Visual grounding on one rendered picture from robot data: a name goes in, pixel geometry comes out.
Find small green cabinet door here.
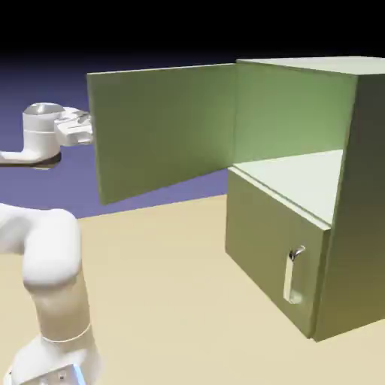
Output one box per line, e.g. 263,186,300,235
224,167,332,340

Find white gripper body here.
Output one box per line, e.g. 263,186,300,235
54,116,94,147

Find large green cabinet door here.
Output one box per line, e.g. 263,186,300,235
86,62,238,206

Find green cabinet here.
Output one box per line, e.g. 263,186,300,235
224,56,385,343

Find silver curved door handle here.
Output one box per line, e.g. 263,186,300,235
283,244,307,305

